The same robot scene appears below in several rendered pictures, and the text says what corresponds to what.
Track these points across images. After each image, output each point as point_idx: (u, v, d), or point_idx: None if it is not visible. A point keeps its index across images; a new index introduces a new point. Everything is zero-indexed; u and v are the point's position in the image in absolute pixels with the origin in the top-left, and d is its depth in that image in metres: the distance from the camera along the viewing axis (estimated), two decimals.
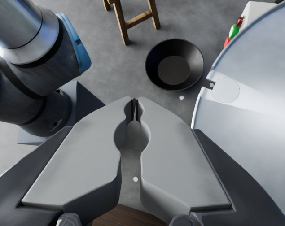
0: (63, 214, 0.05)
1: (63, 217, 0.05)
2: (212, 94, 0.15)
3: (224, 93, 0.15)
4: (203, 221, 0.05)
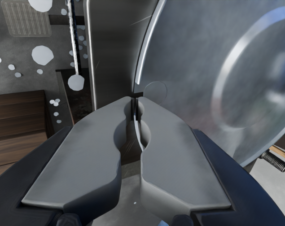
0: (63, 214, 0.05)
1: (63, 217, 0.05)
2: None
3: None
4: (203, 221, 0.05)
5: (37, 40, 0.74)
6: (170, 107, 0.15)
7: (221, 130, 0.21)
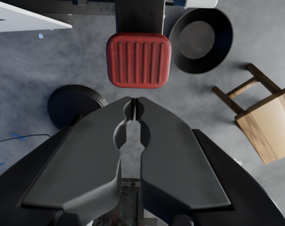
0: (63, 214, 0.05)
1: (63, 217, 0.05)
2: None
3: None
4: (203, 221, 0.05)
5: None
6: None
7: None
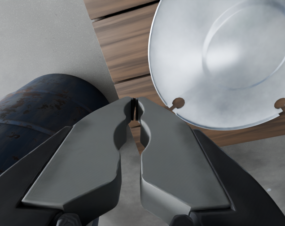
0: (63, 214, 0.05)
1: (63, 217, 0.05)
2: None
3: None
4: (203, 221, 0.05)
5: None
6: None
7: None
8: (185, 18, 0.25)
